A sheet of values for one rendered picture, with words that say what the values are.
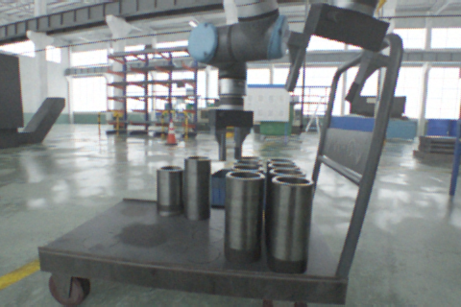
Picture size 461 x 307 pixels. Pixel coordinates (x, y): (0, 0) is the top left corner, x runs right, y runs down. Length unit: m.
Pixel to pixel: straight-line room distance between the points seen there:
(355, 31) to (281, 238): 0.55
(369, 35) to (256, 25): 0.21
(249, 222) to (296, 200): 0.16
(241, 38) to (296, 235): 0.53
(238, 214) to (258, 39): 0.49
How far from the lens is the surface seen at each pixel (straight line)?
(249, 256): 0.83
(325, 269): 0.88
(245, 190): 0.75
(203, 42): 0.62
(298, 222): 0.74
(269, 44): 0.56
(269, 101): 8.37
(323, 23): 0.46
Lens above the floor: 0.70
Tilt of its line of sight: 7 degrees down
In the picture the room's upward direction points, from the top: 2 degrees clockwise
